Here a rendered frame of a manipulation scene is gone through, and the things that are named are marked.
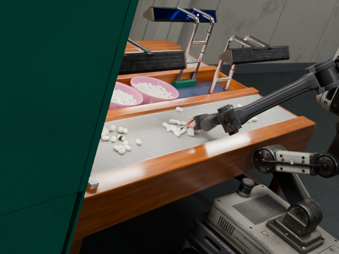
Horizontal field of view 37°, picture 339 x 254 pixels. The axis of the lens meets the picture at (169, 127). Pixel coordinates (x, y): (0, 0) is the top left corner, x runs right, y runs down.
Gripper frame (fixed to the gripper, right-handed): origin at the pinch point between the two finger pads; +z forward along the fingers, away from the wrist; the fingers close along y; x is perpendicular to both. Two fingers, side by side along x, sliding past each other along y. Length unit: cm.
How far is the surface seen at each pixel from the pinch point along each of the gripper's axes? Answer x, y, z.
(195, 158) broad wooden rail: 14.2, 23.0, -18.3
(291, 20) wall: -96, -405, 122
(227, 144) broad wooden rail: 12.7, -3.8, -17.2
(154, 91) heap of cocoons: -20.6, -14.3, 29.0
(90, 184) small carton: 12, 80, -17
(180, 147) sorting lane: 8.9, 18.3, -7.7
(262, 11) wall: -105, -337, 124
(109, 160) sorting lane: 7, 57, -4
